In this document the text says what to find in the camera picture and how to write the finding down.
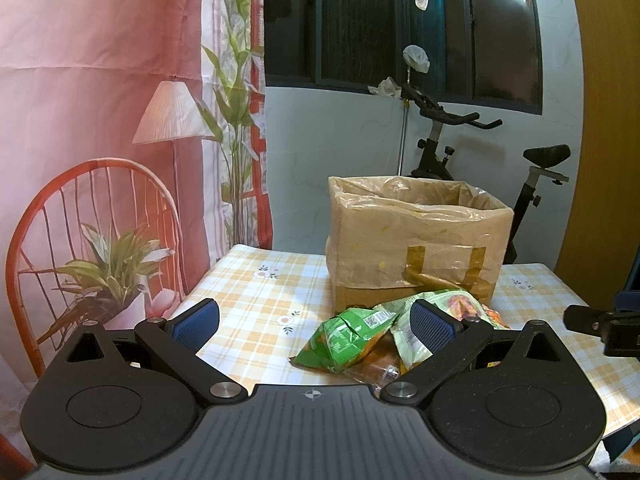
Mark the dark green snack packet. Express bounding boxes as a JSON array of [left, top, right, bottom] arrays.
[[290, 308, 401, 374]]

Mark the wooden door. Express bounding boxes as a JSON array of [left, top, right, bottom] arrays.
[[555, 0, 640, 297]]

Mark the clear brown snack packet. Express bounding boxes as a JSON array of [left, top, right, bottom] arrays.
[[345, 335, 402, 392]]

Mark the pink printed backdrop cloth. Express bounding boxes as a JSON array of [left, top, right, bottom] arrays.
[[0, 0, 274, 480]]

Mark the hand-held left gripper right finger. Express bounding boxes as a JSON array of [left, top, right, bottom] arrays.
[[381, 298, 566, 405]]

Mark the white plastic bag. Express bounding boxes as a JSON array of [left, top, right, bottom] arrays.
[[402, 45, 431, 74]]

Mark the checked tablecloth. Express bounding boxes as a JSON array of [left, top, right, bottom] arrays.
[[165, 244, 640, 456]]

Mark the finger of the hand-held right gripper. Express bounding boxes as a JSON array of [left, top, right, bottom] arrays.
[[563, 304, 617, 334]]

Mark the metal pole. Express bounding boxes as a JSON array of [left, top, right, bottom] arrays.
[[398, 67, 412, 177]]

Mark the dark framed window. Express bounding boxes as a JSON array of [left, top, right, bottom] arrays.
[[263, 0, 544, 116]]

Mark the black exercise bike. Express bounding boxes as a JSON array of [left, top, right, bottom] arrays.
[[400, 82, 572, 266]]

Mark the white crumpled cloth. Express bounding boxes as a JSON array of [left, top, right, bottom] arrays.
[[368, 77, 404, 100]]

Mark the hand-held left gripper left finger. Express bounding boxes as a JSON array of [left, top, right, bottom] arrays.
[[64, 298, 248, 407]]

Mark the light green snack packet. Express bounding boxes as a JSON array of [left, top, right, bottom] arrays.
[[376, 289, 511, 372]]

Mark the cardboard box with plastic liner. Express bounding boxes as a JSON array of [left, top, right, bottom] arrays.
[[325, 175, 516, 311]]

